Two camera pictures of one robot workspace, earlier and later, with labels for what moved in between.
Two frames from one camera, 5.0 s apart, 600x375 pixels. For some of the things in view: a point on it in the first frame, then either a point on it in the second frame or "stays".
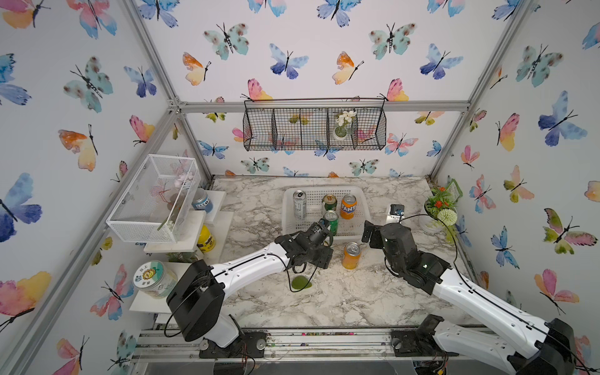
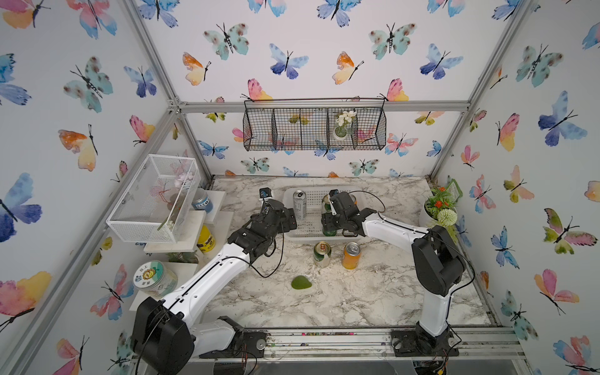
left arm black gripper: (324, 257) -> (284, 226)
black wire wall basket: (315, 124) stays
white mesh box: (160, 201) stays
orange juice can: (351, 255) stays
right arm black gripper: (378, 233) -> (326, 219)
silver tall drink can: (299, 205) stays
